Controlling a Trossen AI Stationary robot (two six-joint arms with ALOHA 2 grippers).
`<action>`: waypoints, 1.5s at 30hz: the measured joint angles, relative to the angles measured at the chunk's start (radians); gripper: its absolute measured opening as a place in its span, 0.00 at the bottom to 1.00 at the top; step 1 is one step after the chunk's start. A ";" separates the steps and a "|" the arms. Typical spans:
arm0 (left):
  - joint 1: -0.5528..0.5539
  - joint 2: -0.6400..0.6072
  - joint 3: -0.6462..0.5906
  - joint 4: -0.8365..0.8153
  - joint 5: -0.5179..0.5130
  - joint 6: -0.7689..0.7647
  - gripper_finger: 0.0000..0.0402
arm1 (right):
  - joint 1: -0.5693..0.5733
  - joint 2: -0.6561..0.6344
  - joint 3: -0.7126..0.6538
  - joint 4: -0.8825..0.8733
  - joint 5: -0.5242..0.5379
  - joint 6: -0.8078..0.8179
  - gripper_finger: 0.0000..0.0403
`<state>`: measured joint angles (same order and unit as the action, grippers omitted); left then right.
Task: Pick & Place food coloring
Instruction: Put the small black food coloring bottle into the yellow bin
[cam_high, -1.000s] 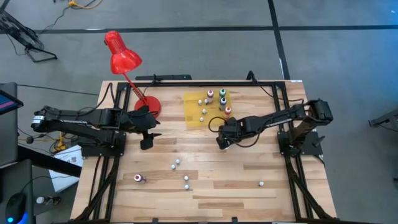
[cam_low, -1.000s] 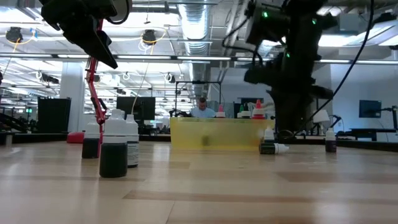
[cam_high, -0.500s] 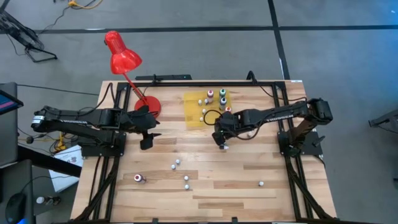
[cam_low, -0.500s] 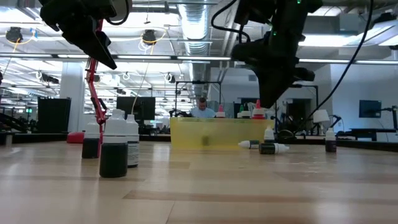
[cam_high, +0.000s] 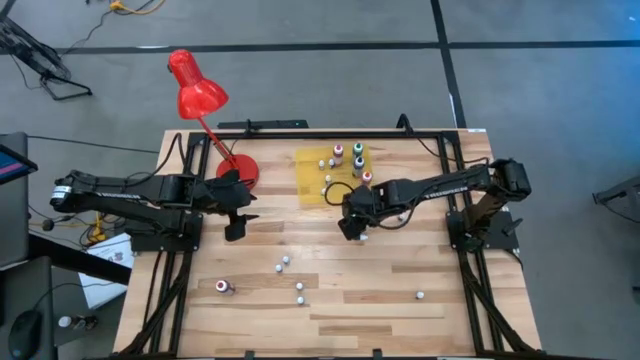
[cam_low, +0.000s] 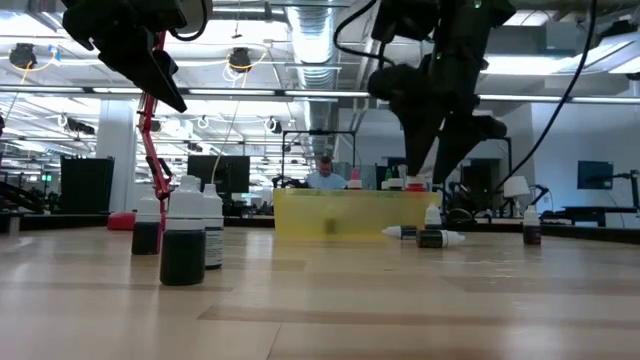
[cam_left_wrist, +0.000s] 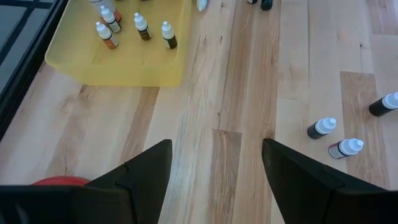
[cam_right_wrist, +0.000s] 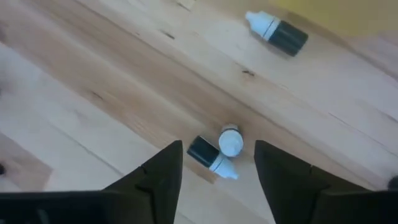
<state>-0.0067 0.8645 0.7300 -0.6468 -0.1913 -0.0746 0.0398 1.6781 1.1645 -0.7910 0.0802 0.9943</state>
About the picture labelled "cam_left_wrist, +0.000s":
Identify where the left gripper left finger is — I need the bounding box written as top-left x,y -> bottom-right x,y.
0,139 -> 174,224

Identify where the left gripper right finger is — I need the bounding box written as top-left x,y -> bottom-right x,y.
261,138 -> 398,224

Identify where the small red dropper bottle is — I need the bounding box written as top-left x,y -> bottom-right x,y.
328,138 -> 364,160

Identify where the small orange label dropper bottle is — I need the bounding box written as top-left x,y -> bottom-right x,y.
95,21 -> 119,50

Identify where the small brown dropper bottle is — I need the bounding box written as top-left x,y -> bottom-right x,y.
133,12 -> 152,41

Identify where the small black dropper bottle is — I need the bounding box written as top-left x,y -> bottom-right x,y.
160,21 -> 178,50

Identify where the red desk lamp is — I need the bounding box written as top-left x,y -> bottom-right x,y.
32,175 -> 91,187

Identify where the yellow plastic tray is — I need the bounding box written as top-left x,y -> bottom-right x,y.
44,0 -> 193,88

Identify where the black metal table frame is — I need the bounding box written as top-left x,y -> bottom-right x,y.
0,0 -> 70,141

